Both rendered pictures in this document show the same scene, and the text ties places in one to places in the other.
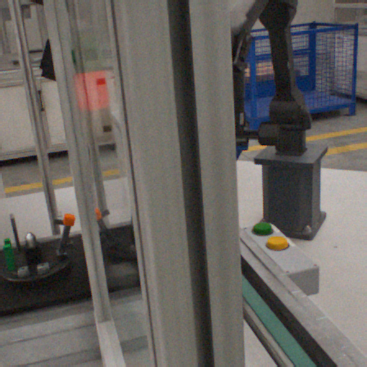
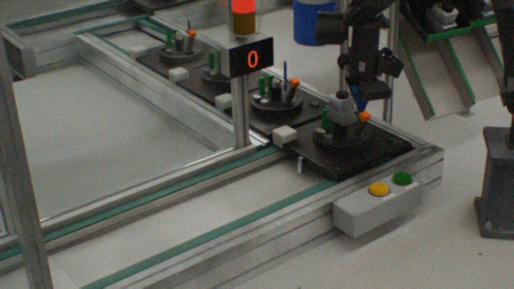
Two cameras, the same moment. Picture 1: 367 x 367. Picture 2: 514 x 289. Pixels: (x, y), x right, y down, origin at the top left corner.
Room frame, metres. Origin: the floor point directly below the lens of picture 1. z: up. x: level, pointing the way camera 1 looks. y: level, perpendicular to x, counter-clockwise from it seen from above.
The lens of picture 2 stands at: (0.16, -1.36, 1.82)
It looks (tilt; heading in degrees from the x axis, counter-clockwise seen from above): 28 degrees down; 68
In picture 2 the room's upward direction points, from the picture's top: 2 degrees counter-clockwise
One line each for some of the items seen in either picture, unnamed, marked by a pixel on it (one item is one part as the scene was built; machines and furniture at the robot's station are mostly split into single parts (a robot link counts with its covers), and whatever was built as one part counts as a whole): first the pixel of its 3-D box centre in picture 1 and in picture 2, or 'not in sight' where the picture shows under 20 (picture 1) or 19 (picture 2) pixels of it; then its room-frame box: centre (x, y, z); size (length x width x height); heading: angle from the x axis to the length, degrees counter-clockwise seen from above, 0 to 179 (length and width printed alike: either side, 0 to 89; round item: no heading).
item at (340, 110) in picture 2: not in sight; (339, 104); (0.93, 0.05, 1.06); 0.08 x 0.04 x 0.07; 104
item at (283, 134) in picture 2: not in sight; (284, 137); (0.82, 0.11, 0.97); 0.05 x 0.05 x 0.04; 14
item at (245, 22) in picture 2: not in sight; (244, 21); (0.72, 0.11, 1.28); 0.05 x 0.05 x 0.05
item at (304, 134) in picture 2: not in sight; (340, 143); (0.93, 0.04, 0.96); 0.24 x 0.24 x 0.02; 14
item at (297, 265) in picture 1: (277, 258); (378, 202); (0.90, -0.19, 0.93); 0.21 x 0.07 x 0.06; 14
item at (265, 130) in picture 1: (228, 120); (364, 63); (0.90, -0.11, 1.23); 0.19 x 0.06 x 0.08; 79
